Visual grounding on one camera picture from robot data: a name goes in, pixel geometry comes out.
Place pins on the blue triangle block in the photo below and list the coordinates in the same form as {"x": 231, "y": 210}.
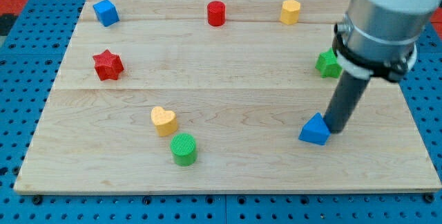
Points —
{"x": 315, "y": 131}

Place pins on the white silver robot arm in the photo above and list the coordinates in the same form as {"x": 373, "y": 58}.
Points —
{"x": 377, "y": 38}

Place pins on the light wooden board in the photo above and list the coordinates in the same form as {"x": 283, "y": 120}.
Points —
{"x": 243, "y": 90}

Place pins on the green cylinder block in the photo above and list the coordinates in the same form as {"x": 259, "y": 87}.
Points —
{"x": 184, "y": 149}

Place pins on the yellow heart block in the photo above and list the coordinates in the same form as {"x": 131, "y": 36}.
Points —
{"x": 165, "y": 121}

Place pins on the red cylinder block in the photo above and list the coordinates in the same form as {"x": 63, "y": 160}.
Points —
{"x": 216, "y": 13}

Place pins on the green star block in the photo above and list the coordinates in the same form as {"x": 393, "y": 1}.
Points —
{"x": 327, "y": 64}

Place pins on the yellow hexagon block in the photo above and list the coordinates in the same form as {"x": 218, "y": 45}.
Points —
{"x": 290, "y": 12}

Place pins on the red star block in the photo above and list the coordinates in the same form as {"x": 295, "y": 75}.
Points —
{"x": 108, "y": 66}

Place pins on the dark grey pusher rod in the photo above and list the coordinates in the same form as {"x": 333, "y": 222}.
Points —
{"x": 347, "y": 94}

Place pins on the blue cube block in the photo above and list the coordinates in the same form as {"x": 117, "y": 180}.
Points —
{"x": 106, "y": 13}

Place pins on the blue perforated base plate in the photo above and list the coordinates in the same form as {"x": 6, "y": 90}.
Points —
{"x": 30, "y": 57}

